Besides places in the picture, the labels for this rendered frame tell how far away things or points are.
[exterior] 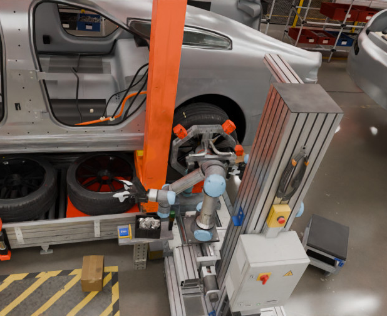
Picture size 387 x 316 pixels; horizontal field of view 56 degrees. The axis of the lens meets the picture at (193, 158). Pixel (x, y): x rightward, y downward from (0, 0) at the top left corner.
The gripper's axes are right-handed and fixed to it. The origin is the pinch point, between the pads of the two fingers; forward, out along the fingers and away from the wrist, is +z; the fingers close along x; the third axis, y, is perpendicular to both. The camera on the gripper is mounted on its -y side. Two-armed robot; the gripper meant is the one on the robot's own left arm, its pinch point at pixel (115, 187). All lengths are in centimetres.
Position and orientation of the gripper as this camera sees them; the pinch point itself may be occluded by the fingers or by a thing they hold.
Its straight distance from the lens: 219.1
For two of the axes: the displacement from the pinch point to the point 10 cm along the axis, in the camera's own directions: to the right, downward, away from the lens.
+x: 0.5, -5.3, 8.5
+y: -1.4, 8.4, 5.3
